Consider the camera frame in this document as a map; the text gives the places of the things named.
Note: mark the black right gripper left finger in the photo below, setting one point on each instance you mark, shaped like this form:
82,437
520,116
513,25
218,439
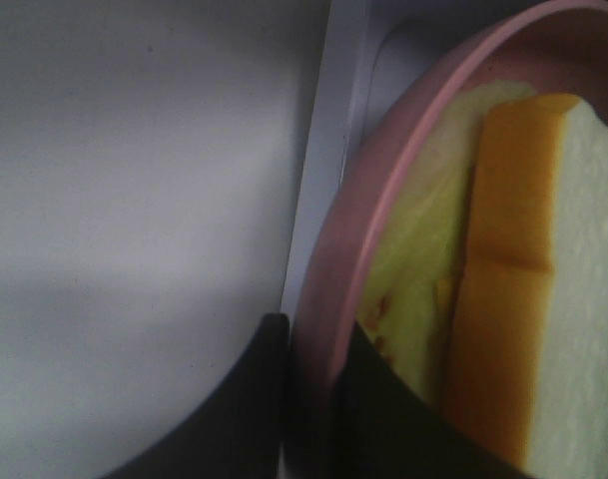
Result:
236,432

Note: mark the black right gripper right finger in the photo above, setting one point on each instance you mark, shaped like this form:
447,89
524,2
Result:
383,430

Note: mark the pink round plate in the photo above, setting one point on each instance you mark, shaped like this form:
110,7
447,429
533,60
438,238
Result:
554,44

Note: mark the white microwave oven body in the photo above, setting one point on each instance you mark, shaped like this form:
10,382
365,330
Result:
373,51

